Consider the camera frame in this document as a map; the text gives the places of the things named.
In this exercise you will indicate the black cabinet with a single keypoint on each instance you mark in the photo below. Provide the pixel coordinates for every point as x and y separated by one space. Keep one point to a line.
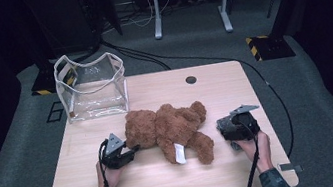
65 18

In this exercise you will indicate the brown teddy bear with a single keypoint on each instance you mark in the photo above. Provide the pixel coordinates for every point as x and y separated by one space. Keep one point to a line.
166 127

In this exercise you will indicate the person's left hand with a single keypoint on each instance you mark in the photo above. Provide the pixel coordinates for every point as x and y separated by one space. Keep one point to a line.
107 180

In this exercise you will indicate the grey table bracket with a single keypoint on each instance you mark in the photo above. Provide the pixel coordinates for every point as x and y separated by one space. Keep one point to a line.
289 167

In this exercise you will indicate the round black table grommet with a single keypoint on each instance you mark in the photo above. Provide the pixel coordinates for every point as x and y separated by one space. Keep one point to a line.
191 80

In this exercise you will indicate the person's right hand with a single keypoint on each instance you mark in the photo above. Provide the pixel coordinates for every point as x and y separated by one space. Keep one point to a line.
261 152

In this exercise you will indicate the black yellow striped base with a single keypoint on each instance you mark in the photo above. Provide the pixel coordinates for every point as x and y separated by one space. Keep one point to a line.
45 84
272 48

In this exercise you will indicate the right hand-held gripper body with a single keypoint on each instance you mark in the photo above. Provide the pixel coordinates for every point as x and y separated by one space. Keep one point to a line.
247 124

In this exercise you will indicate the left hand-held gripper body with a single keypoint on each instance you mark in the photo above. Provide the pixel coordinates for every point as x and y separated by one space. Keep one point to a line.
115 154

